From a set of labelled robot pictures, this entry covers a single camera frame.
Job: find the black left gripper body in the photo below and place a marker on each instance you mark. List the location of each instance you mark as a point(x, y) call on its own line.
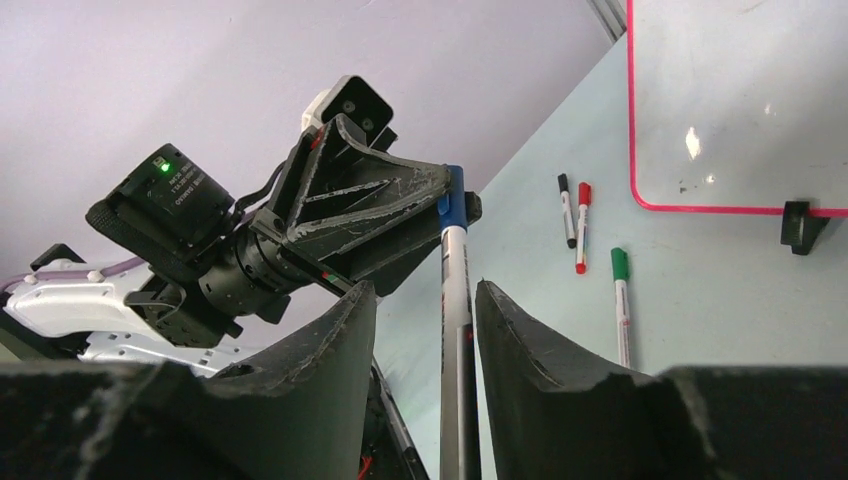
point(250, 275)

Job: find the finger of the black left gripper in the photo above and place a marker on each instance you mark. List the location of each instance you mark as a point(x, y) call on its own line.
point(378, 236)
point(335, 157)

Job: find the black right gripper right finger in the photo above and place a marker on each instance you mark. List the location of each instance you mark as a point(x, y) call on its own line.
point(559, 411)

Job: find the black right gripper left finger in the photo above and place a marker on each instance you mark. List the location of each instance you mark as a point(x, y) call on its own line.
point(292, 411)

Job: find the blue marker cap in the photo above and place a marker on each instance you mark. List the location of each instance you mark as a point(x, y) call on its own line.
point(451, 207)

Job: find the pink framed whiteboard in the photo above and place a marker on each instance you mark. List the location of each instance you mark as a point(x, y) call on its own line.
point(738, 106)

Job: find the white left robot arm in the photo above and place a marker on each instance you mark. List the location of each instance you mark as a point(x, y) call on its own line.
point(172, 217)

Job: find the black whiteboard left foot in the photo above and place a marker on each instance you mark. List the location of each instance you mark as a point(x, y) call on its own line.
point(800, 229)

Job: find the green cap marker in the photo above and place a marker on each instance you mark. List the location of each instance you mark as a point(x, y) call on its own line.
point(621, 276)

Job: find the black cap marker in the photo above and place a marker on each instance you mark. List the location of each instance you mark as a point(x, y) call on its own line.
point(564, 191)

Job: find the red cap marker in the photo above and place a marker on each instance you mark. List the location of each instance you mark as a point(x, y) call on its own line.
point(584, 202)

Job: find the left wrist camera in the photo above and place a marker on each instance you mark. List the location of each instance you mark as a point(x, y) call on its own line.
point(355, 98)

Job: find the aluminium frame profile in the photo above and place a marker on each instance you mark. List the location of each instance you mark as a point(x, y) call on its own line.
point(612, 15)

